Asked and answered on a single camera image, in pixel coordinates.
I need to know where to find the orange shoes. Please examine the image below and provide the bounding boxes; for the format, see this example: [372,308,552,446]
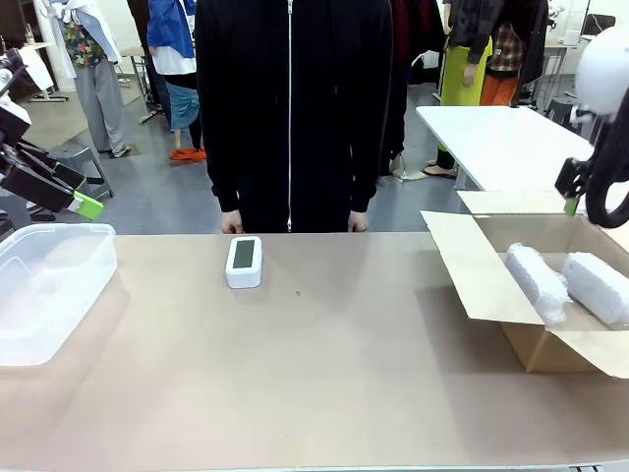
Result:
[169,146,208,164]

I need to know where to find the clear plastic container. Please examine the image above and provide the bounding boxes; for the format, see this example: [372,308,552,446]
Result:
[0,222,119,368]

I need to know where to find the dark stool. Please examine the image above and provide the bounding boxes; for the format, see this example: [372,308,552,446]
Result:
[543,96,582,135]

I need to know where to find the person's right forearm black sleeve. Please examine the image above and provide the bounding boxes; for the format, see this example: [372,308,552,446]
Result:
[196,117,243,214]

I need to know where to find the person's left forearm black sleeve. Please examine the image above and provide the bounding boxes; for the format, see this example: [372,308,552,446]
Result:
[349,117,408,214]

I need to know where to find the person in floral shirt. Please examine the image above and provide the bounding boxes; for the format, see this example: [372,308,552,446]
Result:
[47,0,133,159]

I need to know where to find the grey metal step stool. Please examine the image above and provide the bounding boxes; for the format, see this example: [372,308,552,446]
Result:
[47,144,115,200]

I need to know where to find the person in blue jacket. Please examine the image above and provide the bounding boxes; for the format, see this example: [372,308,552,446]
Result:
[145,0,203,148]

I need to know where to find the person in yellow apron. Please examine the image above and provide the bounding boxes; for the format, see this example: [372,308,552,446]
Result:
[423,0,494,181]

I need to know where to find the person's right hand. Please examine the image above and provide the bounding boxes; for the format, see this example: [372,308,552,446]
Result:
[219,209,246,236]

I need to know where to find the white table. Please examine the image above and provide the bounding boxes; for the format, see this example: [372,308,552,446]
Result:
[415,104,597,194]

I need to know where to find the person in orange trousers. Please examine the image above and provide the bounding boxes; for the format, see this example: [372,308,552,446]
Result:
[479,21,523,108]

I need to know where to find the person in black hoodie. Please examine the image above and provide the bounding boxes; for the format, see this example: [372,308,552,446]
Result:
[195,0,410,235]

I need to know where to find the white unwrapped digital clock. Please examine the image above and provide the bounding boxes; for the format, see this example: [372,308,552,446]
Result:
[225,235,263,290]

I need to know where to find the bubble-wrapped white clock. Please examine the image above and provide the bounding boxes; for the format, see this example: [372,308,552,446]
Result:
[505,242,570,325]
[561,251,629,331]

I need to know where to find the small wooden background table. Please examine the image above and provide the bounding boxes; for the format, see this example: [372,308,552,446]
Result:
[119,45,171,125]

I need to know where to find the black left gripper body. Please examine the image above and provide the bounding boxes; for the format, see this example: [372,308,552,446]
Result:
[0,143,24,187]

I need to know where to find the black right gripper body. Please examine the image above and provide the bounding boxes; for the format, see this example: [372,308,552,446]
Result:
[554,156,592,198]

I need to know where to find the open cardboard box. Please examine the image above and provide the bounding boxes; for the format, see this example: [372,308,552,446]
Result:
[419,190,629,380]

